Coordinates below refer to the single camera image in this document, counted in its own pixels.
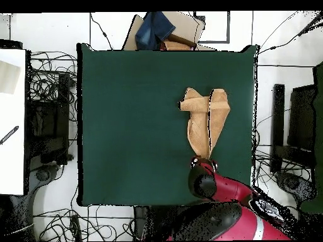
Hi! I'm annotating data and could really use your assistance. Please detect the dark green table cloth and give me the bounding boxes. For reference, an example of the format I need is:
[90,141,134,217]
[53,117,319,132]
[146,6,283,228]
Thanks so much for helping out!
[76,42,260,207]

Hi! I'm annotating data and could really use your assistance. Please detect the thin black cable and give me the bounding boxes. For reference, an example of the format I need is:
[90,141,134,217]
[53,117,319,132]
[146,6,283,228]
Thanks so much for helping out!
[90,12,114,50]

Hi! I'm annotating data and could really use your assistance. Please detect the black cable tangle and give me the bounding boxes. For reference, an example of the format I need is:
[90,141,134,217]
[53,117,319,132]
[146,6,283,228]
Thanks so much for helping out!
[28,50,78,122]
[32,205,134,242]
[253,144,314,182]

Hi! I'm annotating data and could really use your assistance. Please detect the blue jeans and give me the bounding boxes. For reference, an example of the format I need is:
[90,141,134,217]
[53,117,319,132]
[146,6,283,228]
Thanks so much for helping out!
[134,11,177,50]

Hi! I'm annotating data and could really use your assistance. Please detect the grey chair base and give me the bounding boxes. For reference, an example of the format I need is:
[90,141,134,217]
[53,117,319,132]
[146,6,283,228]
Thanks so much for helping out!
[7,163,61,241]

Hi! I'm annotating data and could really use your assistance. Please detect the black striped tool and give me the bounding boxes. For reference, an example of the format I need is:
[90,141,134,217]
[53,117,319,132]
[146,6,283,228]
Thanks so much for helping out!
[0,125,20,146]

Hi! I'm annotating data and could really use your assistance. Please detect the cardboard box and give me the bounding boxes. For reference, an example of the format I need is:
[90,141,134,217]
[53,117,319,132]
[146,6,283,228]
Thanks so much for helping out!
[122,11,216,52]

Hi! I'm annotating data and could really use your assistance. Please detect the black power strip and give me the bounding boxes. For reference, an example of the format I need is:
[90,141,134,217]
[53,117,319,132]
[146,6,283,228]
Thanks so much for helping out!
[70,214,83,241]

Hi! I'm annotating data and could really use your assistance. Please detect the beige box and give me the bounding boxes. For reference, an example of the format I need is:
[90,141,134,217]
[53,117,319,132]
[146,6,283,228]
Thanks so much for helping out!
[0,59,22,95]

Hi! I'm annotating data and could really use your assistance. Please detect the black frame stand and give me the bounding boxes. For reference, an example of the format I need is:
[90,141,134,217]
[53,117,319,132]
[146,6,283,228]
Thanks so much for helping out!
[269,83,317,175]

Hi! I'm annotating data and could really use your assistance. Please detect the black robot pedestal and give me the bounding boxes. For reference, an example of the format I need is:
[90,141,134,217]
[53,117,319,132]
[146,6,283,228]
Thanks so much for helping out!
[133,205,152,241]

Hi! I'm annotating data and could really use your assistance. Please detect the dark green hanging cloth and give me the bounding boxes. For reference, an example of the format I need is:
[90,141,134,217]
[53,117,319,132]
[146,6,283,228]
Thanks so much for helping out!
[300,61,323,214]

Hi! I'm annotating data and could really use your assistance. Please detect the black device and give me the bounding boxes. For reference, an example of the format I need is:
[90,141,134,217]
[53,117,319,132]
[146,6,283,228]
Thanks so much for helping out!
[0,38,23,50]

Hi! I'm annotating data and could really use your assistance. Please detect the black cable with plug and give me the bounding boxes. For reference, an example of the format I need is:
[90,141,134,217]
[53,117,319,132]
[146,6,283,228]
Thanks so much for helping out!
[258,11,323,55]

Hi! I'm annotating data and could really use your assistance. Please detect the tan terry towel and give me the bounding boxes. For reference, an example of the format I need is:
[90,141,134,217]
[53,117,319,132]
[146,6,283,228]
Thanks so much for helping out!
[178,87,231,159]

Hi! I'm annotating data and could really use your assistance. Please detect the grey rectangular frame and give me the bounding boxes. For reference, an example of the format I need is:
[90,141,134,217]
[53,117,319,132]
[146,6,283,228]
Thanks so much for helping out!
[192,11,231,44]

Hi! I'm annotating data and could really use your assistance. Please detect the folded tan towel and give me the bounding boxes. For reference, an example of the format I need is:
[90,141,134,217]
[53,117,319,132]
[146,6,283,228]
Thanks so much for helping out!
[162,39,194,51]

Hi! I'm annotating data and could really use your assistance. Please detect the white table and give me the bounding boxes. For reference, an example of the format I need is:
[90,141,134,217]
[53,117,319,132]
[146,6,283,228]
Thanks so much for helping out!
[0,48,26,196]

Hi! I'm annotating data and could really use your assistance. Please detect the black chair base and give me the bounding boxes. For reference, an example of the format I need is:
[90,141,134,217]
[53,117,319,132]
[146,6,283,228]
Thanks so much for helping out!
[274,171,317,202]

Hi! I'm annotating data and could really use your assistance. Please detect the dark brown cloth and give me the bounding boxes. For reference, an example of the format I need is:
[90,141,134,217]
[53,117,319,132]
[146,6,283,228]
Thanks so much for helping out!
[166,33,197,49]

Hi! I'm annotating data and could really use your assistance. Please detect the black equipment stand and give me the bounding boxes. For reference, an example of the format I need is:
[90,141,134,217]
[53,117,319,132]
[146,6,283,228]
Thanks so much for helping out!
[26,72,74,167]

